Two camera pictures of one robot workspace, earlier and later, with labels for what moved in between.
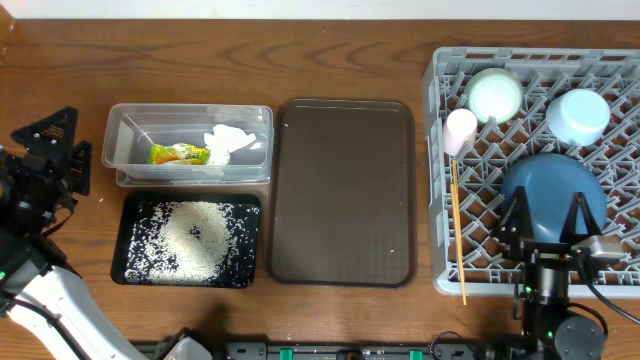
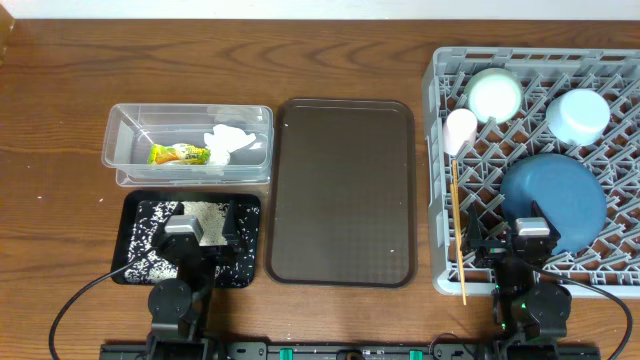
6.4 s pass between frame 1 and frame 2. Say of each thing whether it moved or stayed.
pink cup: stayed
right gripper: moved
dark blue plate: stayed
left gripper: moved
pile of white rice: stayed
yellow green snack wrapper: stayed
